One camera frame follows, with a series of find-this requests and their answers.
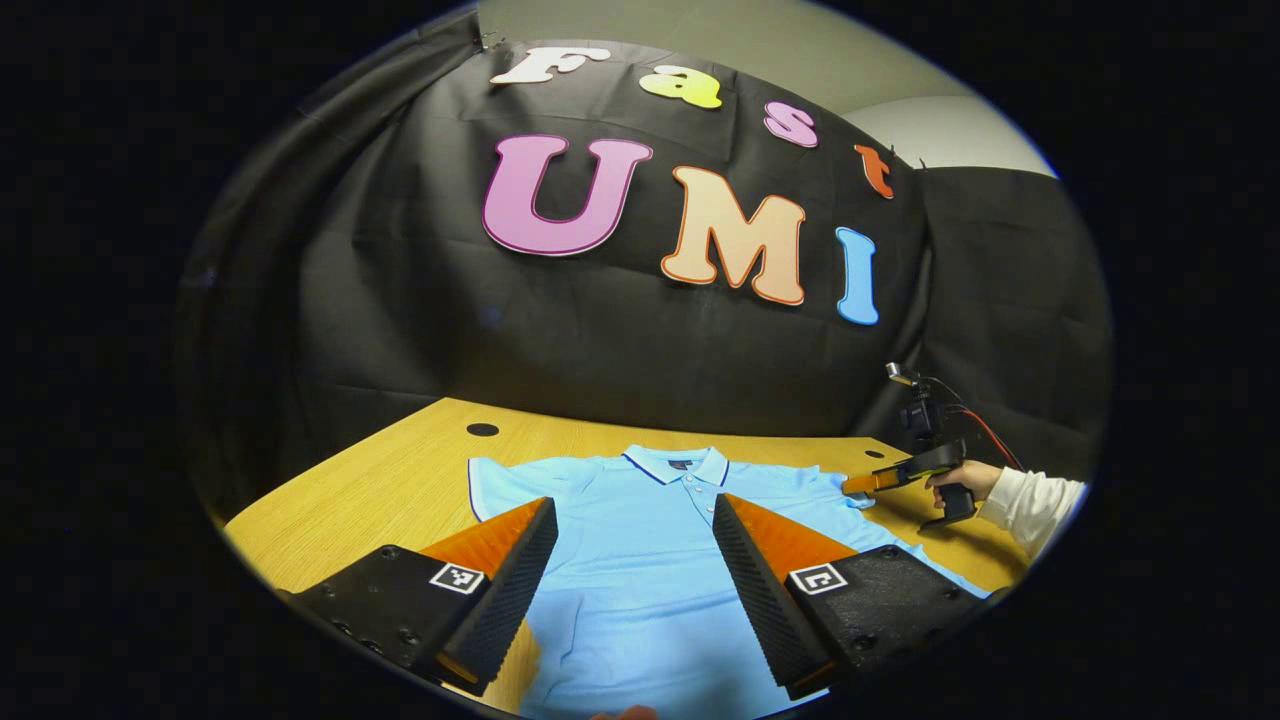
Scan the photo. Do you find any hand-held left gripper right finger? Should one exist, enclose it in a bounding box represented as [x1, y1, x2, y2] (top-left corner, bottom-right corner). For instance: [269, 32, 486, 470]
[712, 492, 996, 701]

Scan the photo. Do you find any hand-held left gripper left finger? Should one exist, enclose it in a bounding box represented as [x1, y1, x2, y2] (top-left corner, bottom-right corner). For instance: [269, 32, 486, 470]
[280, 496, 560, 698]

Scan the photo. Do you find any light blue T-shirt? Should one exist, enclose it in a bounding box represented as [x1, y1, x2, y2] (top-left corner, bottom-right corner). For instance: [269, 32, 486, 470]
[467, 445, 991, 720]

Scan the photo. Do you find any black backdrop cloth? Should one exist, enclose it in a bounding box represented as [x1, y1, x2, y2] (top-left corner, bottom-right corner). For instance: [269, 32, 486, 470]
[175, 8, 1114, 521]

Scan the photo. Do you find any red and black cable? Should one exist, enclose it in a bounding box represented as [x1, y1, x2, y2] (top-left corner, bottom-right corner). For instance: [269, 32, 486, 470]
[940, 378, 1026, 471]

